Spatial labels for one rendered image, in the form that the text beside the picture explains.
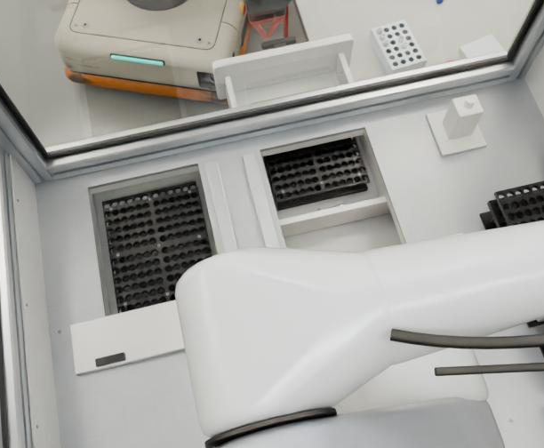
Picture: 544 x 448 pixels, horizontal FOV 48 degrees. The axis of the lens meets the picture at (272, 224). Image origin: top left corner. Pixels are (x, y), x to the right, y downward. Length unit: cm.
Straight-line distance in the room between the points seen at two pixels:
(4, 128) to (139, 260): 31
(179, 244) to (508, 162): 61
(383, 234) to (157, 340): 47
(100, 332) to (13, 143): 33
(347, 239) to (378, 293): 76
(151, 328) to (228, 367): 59
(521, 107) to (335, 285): 88
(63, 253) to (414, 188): 62
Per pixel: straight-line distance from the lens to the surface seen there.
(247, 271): 43
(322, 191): 114
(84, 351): 103
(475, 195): 113
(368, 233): 119
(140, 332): 101
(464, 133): 116
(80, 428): 102
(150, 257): 111
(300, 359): 42
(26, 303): 99
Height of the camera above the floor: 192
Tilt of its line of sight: 67 degrees down
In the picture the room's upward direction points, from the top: 2 degrees counter-clockwise
